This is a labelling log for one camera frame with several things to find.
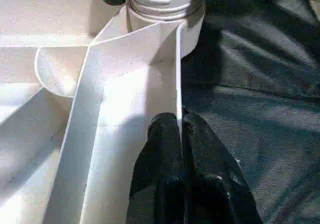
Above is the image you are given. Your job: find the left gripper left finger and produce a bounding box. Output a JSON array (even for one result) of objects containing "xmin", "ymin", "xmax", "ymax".
[{"xmin": 127, "ymin": 112, "xmax": 188, "ymax": 224}]

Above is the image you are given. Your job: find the white plastic table top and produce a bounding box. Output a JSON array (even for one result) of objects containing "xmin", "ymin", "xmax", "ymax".
[{"xmin": 0, "ymin": 0, "xmax": 207, "ymax": 224}]

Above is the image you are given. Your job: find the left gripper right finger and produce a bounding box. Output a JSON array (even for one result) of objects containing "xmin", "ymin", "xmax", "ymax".
[{"xmin": 181, "ymin": 113, "xmax": 263, "ymax": 224}]

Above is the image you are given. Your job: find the white plastic table leg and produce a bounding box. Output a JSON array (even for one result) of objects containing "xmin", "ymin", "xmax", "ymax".
[{"xmin": 127, "ymin": 0, "xmax": 201, "ymax": 22}]

